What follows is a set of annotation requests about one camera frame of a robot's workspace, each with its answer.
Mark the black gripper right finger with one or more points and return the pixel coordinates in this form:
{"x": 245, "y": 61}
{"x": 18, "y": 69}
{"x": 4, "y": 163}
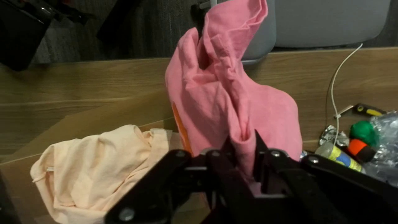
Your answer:
{"x": 324, "y": 191}

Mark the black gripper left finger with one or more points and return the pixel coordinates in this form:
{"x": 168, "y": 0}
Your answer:
{"x": 166, "y": 182}

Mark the peach shirt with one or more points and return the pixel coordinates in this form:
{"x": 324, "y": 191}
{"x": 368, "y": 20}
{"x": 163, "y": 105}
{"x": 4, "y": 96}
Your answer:
{"x": 91, "y": 170}

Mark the pink shirt with orange print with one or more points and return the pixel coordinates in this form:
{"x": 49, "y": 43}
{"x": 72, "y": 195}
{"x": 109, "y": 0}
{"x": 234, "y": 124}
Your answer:
{"x": 215, "y": 95}

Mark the grey office chair holding shirts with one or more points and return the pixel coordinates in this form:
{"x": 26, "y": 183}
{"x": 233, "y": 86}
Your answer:
{"x": 327, "y": 20}

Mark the can with yellow blue label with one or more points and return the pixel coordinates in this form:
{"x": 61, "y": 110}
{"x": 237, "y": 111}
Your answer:
{"x": 337, "y": 157}

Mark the orange and black toy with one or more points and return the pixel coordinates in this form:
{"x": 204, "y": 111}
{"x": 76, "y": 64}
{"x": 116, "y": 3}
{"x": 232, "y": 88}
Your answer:
{"x": 358, "y": 150}

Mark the silver foil wrapper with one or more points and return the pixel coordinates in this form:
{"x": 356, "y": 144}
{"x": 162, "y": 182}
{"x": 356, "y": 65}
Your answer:
{"x": 331, "y": 135}

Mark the green ball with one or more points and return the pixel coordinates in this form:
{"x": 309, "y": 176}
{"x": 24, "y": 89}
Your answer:
{"x": 362, "y": 132}

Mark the clear plastic bag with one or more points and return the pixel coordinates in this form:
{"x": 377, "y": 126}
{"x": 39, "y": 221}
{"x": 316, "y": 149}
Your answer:
{"x": 386, "y": 145}

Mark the yellow black screwdriver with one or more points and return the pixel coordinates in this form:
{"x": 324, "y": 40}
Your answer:
{"x": 368, "y": 110}

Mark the black equipment case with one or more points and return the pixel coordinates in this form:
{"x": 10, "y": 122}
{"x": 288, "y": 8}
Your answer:
{"x": 20, "y": 29}

